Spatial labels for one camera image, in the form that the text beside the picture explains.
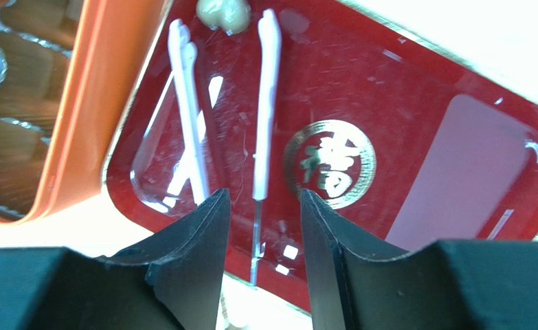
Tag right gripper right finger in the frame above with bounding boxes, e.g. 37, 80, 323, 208
300, 190, 538, 329

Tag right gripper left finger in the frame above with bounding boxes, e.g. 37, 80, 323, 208
0, 188, 230, 329

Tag red lacquer tray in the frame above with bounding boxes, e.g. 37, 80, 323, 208
105, 1, 538, 310

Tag pink handled metal tongs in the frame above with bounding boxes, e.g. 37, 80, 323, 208
168, 9, 282, 286

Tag orange chocolate box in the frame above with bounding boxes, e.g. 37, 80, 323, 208
0, 1, 171, 225

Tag pale heart chocolate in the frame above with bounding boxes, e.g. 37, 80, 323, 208
196, 0, 251, 36

